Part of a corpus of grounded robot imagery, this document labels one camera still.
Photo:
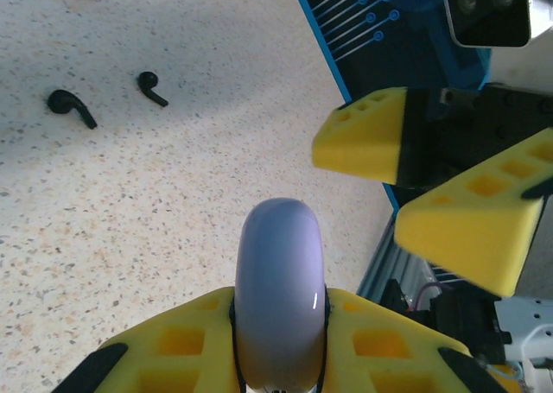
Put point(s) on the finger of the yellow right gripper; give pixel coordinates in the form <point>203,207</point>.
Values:
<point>358,147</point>
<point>458,246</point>

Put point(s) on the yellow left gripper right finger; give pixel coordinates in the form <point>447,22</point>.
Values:
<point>341,358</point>

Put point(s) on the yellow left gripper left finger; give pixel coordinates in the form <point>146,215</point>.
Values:
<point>147,367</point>

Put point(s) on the lavender earbud charging case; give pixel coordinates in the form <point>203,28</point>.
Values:
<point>278,280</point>

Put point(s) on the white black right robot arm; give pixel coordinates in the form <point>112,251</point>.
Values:
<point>466,324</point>

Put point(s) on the wide aluminium base rail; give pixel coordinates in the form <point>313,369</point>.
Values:
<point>389,263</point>

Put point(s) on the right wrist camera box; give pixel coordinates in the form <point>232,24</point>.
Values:
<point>488,26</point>

